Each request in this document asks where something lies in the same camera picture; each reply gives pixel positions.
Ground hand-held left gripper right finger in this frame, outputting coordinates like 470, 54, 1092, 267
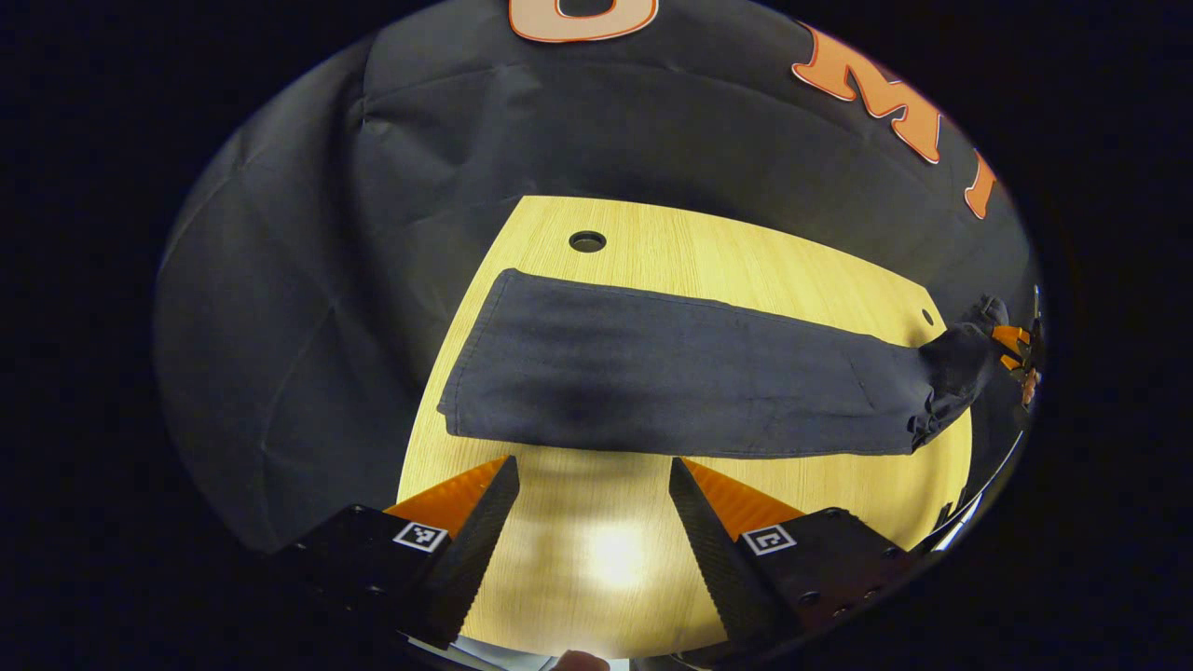
668, 457, 933, 658

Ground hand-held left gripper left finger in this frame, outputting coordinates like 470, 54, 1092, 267
270, 455, 521, 651

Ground black jeans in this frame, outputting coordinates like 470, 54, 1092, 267
436, 268, 1012, 459

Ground black backdrop cloth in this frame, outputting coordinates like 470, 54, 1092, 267
154, 0, 1040, 551

